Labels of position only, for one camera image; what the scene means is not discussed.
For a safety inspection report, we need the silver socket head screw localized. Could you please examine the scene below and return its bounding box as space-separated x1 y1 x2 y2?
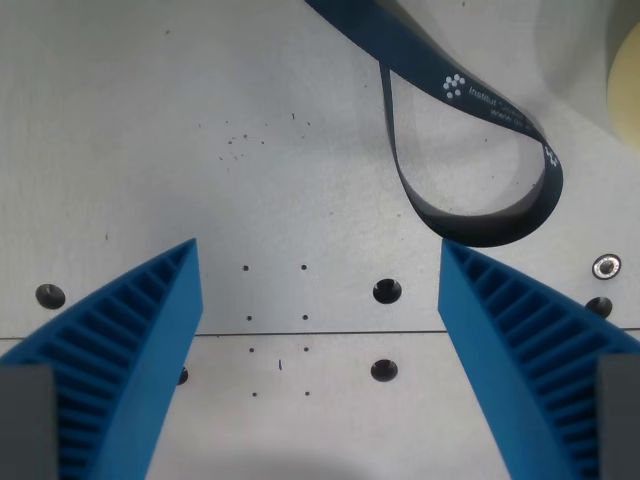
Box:
592 253 623 280

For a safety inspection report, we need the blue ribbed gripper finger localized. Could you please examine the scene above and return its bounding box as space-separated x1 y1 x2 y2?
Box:
0 237 205 480
437 241 640 480

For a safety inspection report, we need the dark blue printed lanyard strap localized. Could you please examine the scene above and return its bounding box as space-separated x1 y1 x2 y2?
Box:
303 0 565 249

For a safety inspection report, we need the pale yellow round object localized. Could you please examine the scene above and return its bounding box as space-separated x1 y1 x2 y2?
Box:
606 30 640 150

